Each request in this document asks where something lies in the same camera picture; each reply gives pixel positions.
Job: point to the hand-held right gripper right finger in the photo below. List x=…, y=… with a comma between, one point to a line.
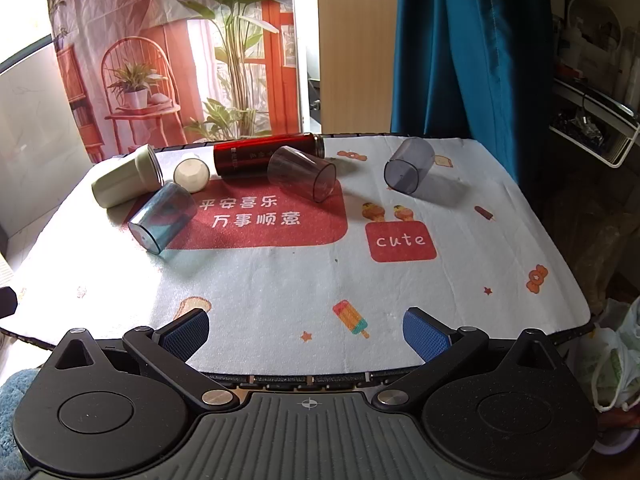
x=425, y=334

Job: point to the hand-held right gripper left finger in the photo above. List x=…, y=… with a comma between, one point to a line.
x=184, y=334

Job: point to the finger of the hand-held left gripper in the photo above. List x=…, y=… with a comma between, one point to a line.
x=7, y=302

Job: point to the clear blue plastic cup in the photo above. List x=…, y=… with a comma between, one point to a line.
x=162, y=217

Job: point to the cream cup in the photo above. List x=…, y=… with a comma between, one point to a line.
x=125, y=177

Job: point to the clear grey plastic cup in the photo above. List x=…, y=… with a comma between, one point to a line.
x=411, y=162

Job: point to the clear smoky plastic cup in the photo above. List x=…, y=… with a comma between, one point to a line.
x=302, y=172

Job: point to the blue fluffy cloth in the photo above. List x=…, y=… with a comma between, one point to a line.
x=12, y=410

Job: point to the printed white table mat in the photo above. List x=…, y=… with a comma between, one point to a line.
x=280, y=285

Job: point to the dark red thermos bottle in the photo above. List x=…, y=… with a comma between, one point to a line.
x=245, y=157

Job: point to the white plastic bag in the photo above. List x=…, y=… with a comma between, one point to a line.
x=620, y=355

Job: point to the printed backdrop cloth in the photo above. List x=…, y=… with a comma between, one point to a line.
x=150, y=60

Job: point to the teal curtain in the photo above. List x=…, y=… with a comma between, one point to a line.
x=465, y=45

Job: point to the wooden cabinet panel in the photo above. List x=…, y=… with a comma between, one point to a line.
x=355, y=45

